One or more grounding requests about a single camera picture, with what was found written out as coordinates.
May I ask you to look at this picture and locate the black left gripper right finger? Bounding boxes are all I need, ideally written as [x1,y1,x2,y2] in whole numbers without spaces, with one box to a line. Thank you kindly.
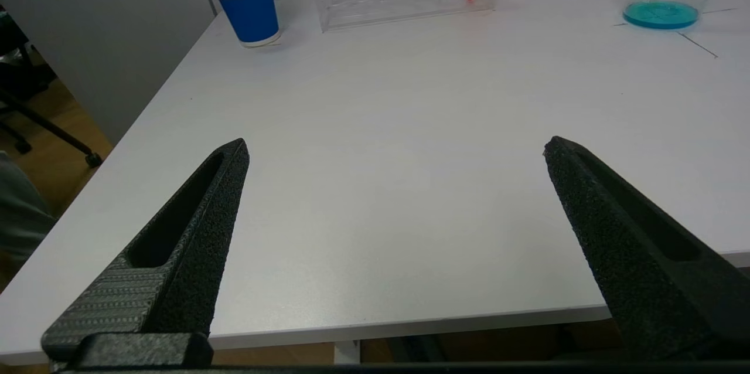
[543,135,750,362]

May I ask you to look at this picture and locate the white table leg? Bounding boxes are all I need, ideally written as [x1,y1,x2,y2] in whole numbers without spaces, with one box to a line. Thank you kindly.
[333,340,362,364]

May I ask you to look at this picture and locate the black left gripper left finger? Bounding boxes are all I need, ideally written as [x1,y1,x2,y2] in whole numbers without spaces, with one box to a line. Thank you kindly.
[41,138,251,362]

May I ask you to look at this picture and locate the blue white paper cup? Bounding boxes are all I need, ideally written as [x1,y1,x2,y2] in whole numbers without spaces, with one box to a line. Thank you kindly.
[207,0,282,49]

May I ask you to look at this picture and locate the black chair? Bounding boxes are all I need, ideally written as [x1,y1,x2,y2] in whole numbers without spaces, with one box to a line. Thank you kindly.
[0,5,104,168]

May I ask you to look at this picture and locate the seated person in grey trousers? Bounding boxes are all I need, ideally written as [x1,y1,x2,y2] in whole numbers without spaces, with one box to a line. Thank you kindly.
[0,151,57,272]

